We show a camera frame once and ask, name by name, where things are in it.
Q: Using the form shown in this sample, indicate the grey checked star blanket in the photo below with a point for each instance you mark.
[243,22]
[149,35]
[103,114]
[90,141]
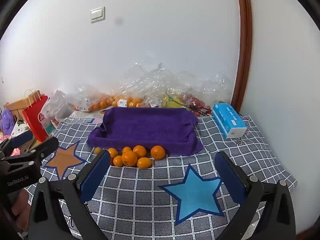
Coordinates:
[140,192]

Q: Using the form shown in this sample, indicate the purple towel lined tray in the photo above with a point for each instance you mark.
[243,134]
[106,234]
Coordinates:
[147,127]

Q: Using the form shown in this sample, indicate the white plastic bag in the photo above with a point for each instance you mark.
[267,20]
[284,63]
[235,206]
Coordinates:
[58,105]

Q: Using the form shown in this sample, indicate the blue tissue pack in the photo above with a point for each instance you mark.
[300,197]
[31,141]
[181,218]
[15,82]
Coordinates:
[227,120]

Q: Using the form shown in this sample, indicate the brown wooden door frame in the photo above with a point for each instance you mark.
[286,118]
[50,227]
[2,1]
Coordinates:
[243,42]

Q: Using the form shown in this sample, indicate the round orange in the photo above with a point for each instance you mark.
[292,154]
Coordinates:
[158,152]
[140,150]
[127,149]

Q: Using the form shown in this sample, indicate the white light switch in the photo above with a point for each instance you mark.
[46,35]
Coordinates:
[97,14]

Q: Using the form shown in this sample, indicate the clear bag of cherry tomatoes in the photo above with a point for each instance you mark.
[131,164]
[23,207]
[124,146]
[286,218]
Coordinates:
[197,102]

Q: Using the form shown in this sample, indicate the purple plush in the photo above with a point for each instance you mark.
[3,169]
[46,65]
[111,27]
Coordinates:
[7,121]

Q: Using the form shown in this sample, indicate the white plush toy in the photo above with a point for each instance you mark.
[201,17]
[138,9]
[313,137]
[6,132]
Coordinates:
[20,127]

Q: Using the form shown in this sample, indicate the oval orange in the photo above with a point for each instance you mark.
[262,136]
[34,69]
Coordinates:
[145,163]

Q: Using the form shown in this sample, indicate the red paper bag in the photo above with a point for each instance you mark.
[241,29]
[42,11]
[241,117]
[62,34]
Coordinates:
[35,120]

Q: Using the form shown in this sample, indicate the brown paper bag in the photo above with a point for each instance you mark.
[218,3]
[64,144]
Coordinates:
[17,105]

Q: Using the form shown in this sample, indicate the clear bag of tangerines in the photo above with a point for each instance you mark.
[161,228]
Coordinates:
[100,103]

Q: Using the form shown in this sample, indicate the small orange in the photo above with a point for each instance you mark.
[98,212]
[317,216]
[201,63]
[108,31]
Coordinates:
[113,152]
[117,161]

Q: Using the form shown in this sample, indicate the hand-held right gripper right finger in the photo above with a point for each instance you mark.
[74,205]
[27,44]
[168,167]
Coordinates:
[228,177]

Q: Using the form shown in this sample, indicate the clear bag of kumquats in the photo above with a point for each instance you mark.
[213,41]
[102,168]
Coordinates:
[133,102]

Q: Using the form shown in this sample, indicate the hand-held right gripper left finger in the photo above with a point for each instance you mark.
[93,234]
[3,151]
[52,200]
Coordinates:
[96,177]

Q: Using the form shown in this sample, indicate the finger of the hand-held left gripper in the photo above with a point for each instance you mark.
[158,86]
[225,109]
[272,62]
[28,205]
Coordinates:
[47,146]
[21,138]

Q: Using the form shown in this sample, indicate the person's left hand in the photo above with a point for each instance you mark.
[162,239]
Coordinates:
[22,205]

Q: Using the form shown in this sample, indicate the small green kumquat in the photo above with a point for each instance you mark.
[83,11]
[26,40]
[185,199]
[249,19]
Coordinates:
[97,150]

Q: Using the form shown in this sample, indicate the large orange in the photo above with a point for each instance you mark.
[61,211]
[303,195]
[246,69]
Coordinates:
[129,158]

